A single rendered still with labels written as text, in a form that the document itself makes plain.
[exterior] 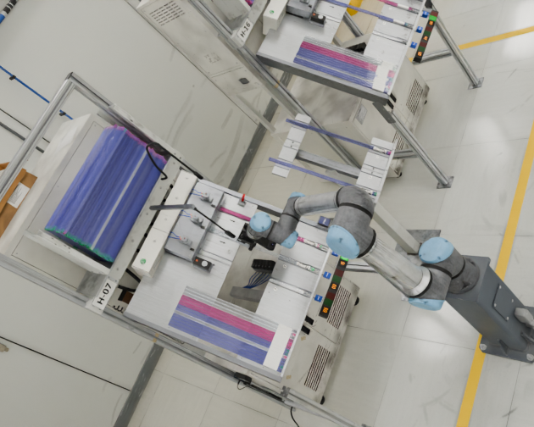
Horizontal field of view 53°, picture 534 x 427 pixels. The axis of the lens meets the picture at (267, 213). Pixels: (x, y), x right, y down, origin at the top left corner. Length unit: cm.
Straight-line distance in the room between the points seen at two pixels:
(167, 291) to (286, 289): 51
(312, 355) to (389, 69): 151
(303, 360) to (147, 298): 89
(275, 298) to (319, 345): 63
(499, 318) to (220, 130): 286
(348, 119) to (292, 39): 53
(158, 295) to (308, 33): 156
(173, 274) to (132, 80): 207
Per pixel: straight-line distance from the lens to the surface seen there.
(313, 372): 286
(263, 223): 201
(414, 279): 191
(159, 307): 233
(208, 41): 295
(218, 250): 236
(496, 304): 228
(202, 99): 441
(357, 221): 172
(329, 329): 289
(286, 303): 229
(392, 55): 294
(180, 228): 235
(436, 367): 273
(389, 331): 292
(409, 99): 354
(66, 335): 386
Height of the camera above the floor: 232
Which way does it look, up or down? 35 degrees down
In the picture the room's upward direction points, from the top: 51 degrees counter-clockwise
